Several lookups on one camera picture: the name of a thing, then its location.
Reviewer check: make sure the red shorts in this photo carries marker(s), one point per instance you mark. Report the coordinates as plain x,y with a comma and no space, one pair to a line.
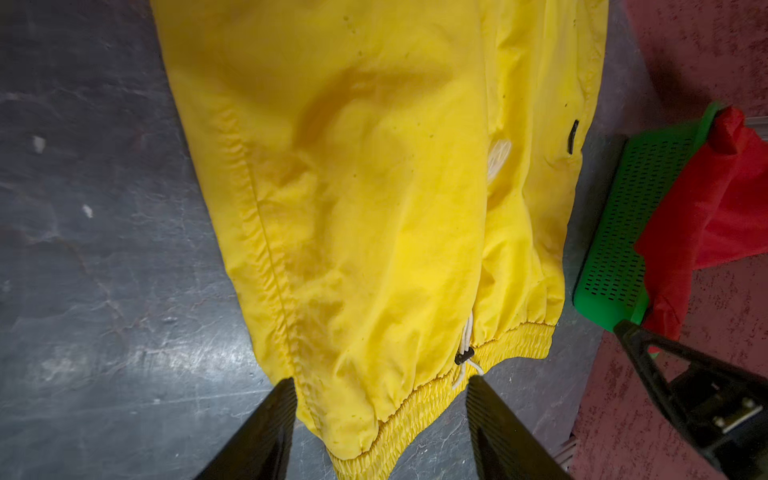
714,213

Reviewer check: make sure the yellow shorts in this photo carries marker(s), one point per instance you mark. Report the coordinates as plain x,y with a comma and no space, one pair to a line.
390,184

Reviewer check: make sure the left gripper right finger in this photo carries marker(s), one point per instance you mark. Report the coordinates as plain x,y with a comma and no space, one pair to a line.
503,448

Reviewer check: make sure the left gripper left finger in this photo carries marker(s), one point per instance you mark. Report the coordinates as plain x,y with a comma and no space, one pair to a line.
260,448

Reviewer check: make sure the green plastic basket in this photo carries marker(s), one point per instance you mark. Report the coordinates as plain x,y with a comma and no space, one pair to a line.
610,288

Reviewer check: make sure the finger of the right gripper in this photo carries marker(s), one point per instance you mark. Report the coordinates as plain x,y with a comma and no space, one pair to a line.
719,409

